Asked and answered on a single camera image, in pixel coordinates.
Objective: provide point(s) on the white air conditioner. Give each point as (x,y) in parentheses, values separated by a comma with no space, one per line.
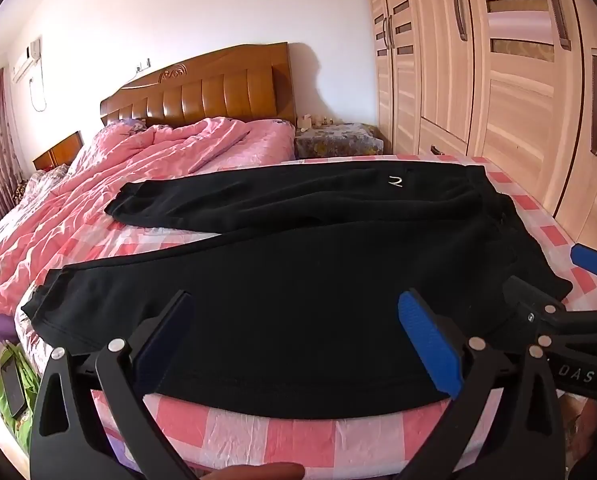
(28,57)

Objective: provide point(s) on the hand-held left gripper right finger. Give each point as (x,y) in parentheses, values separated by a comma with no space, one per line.
(428,340)

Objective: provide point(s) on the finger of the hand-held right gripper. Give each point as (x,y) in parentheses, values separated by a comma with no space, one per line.
(526,292)
(593,260)

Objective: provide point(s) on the person's left hand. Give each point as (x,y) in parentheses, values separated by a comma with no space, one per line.
(258,472)

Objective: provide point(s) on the pink quilt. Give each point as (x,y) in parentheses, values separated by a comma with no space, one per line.
(128,170)

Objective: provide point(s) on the wooden headboard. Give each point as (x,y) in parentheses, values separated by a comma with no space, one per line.
(58,152)
(203,90)

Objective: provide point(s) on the dark phone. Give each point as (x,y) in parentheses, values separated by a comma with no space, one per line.
(13,390)

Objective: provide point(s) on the floral pillow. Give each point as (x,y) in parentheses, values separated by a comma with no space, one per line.
(41,182)

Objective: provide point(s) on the row of small bottles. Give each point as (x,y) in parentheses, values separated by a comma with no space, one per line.
(326,121)

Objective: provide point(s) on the light wooden wardrobe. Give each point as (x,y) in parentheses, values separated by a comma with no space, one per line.
(518,110)

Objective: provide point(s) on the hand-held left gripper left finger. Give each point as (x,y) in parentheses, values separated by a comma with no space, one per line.
(161,340)

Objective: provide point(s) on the green bag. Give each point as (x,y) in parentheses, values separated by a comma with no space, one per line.
(31,375)

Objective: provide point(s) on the nightstand with floral cover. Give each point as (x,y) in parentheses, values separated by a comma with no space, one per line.
(338,140)

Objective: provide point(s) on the pink checked bedsheet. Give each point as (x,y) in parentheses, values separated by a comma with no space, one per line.
(278,435)

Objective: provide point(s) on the black pants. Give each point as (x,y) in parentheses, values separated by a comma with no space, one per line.
(303,285)

